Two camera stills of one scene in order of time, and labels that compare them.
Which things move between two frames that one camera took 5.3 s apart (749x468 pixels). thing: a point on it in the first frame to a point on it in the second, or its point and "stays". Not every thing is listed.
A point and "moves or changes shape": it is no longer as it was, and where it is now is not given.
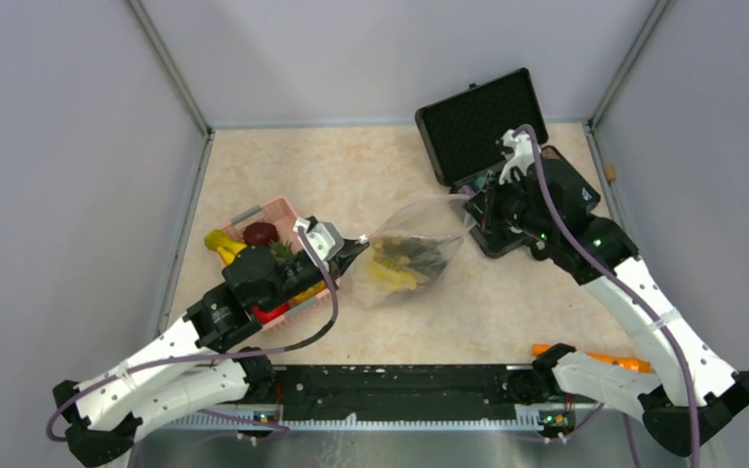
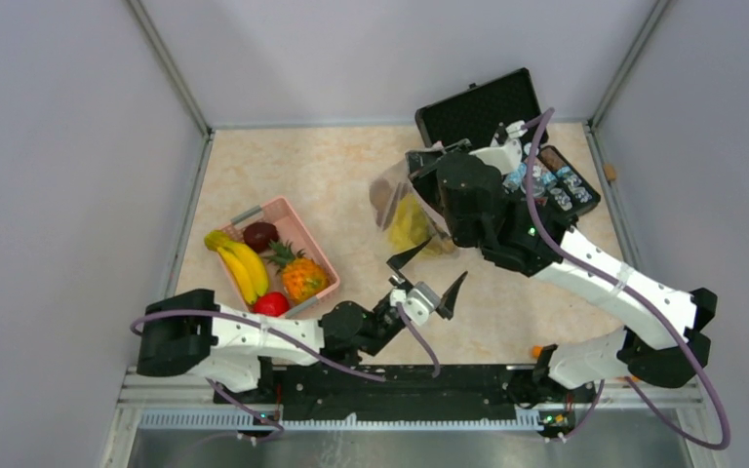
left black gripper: [336, 266] to [401, 262]
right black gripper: [515, 181] to [417, 161]
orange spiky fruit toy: [284, 253] stays
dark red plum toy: [259, 234] stays
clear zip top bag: [411, 249] moves or changes shape
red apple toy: [264, 317] stays
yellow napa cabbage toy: [385, 273] to [409, 224]
